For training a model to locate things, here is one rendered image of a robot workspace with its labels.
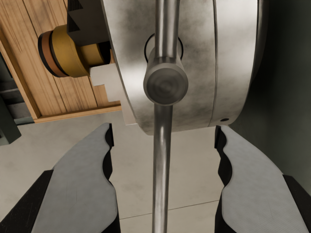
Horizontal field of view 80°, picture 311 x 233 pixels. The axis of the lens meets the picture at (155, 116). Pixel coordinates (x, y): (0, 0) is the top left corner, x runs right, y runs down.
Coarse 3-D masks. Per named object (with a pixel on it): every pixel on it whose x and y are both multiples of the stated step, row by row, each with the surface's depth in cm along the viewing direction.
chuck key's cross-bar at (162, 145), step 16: (160, 0) 9; (176, 0) 9; (160, 16) 9; (176, 16) 9; (160, 32) 9; (176, 32) 9; (160, 48) 10; (176, 48) 10; (160, 112) 11; (160, 128) 12; (160, 144) 12; (160, 160) 13; (160, 176) 13; (160, 192) 13; (160, 208) 14; (160, 224) 14
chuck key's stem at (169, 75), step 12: (156, 60) 9; (168, 60) 9; (156, 72) 9; (168, 72) 9; (180, 72) 9; (144, 84) 9; (156, 84) 9; (168, 84) 9; (180, 84) 9; (156, 96) 9; (168, 96) 9; (180, 96) 9
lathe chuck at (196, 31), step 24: (120, 0) 15; (144, 0) 15; (192, 0) 15; (120, 24) 16; (144, 24) 15; (192, 24) 15; (120, 48) 16; (144, 48) 17; (192, 48) 16; (120, 72) 17; (144, 72) 17; (192, 72) 17; (144, 96) 19; (192, 96) 19; (144, 120) 22; (192, 120) 23
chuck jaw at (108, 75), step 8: (112, 64) 30; (96, 72) 30; (104, 72) 30; (112, 72) 30; (96, 80) 31; (104, 80) 31; (112, 80) 30; (120, 80) 30; (112, 88) 31; (120, 88) 31; (112, 96) 31; (120, 96) 31; (128, 104) 31; (128, 112) 32; (128, 120) 32
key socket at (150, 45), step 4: (152, 36) 16; (148, 40) 16; (152, 40) 16; (148, 44) 16; (152, 44) 16; (180, 44) 16; (148, 48) 16; (152, 48) 16; (180, 48) 16; (148, 52) 16; (180, 52) 16; (148, 56) 17; (180, 56) 17; (148, 60) 17
